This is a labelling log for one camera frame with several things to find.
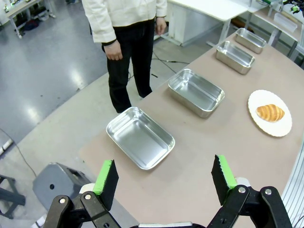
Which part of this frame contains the person left hand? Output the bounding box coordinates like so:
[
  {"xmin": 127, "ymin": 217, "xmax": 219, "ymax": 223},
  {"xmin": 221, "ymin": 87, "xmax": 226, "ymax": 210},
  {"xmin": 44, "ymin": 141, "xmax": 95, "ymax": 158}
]
[{"xmin": 155, "ymin": 16, "xmax": 167, "ymax": 36}]

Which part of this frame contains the person in white jacket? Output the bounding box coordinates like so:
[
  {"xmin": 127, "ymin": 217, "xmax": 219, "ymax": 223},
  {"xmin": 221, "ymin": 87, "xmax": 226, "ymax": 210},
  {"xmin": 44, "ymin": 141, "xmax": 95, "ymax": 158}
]
[{"xmin": 81, "ymin": 0, "xmax": 168, "ymax": 114}]

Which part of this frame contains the black floor cable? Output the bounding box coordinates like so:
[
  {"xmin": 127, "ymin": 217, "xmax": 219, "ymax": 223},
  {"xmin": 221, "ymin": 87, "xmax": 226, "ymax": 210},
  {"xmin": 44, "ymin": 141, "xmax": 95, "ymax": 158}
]
[{"xmin": 127, "ymin": 51, "xmax": 190, "ymax": 83}]

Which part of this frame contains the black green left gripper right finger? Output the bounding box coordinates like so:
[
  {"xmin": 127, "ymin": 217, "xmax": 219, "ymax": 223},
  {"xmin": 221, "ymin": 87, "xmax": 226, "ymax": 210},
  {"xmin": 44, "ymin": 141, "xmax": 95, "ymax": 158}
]
[{"xmin": 207, "ymin": 154, "xmax": 293, "ymax": 228}]

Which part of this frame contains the grey floor cable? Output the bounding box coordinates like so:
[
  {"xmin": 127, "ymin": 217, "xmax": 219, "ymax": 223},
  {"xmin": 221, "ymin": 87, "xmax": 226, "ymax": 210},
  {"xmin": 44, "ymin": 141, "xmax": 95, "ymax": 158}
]
[{"xmin": 0, "ymin": 128, "xmax": 38, "ymax": 178}]

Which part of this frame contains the white desk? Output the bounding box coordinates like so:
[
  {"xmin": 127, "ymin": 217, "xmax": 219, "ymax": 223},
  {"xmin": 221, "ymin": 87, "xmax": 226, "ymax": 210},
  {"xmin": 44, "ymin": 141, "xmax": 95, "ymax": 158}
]
[{"xmin": 160, "ymin": 0, "xmax": 249, "ymax": 47}]

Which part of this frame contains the white scalloped plate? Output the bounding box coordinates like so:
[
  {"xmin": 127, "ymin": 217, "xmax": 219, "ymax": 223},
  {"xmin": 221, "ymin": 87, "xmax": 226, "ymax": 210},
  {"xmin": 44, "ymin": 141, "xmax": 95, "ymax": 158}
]
[{"xmin": 247, "ymin": 89, "xmax": 293, "ymax": 138}]

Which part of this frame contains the dark metal frame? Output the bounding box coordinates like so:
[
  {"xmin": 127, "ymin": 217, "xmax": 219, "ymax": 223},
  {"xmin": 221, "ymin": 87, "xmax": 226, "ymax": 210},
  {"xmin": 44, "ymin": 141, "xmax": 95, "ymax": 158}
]
[{"xmin": 0, "ymin": 174, "xmax": 26, "ymax": 219}]

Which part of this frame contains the beige side table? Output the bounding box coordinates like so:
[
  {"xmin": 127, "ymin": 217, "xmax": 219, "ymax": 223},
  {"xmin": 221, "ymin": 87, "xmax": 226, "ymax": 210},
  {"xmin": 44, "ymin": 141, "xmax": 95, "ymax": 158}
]
[{"xmin": 247, "ymin": 4, "xmax": 304, "ymax": 62}]

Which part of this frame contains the golden croissant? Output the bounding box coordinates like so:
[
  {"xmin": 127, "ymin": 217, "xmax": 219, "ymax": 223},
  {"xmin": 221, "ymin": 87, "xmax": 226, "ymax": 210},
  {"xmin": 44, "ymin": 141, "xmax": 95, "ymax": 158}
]
[{"xmin": 256, "ymin": 104, "xmax": 285, "ymax": 123}]

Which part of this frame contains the workbench with equipment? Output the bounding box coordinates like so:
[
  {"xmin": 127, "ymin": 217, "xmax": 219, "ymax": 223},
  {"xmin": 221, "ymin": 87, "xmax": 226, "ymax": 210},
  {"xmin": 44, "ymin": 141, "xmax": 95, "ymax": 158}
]
[{"xmin": 2, "ymin": 0, "xmax": 57, "ymax": 39}]

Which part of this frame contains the small steel container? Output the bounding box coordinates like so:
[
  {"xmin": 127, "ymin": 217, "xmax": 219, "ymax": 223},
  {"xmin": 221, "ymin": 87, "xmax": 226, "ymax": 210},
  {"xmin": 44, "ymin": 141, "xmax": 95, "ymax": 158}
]
[
  {"xmin": 215, "ymin": 40, "xmax": 256, "ymax": 75},
  {"xmin": 234, "ymin": 28, "xmax": 267, "ymax": 55}
]

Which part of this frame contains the large shallow steel tray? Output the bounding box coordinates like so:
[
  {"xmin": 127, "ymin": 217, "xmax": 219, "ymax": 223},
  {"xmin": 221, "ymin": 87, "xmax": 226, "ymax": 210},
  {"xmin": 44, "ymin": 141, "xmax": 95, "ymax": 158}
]
[{"xmin": 105, "ymin": 106, "xmax": 176, "ymax": 171}]

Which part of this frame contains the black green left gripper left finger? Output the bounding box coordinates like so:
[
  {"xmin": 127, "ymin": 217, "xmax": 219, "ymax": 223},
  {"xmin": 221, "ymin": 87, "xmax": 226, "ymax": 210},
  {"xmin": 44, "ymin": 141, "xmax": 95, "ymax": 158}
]
[{"xmin": 43, "ymin": 159, "xmax": 119, "ymax": 228}]

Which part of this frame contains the clear plastic box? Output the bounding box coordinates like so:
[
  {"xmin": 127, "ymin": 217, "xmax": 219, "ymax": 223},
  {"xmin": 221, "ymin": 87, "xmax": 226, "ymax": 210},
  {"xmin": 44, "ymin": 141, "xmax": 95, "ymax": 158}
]
[{"xmin": 273, "ymin": 12, "xmax": 298, "ymax": 33}]

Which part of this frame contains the person right hand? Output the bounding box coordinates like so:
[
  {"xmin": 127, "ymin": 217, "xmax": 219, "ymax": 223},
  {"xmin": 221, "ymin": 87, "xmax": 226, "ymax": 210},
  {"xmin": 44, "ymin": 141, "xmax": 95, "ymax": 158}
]
[{"xmin": 103, "ymin": 39, "xmax": 124, "ymax": 61}]

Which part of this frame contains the deep steel container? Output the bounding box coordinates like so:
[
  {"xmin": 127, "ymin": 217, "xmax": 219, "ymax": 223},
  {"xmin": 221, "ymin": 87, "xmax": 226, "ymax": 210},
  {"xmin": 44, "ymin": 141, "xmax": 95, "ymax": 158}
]
[{"xmin": 168, "ymin": 68, "xmax": 226, "ymax": 119}]

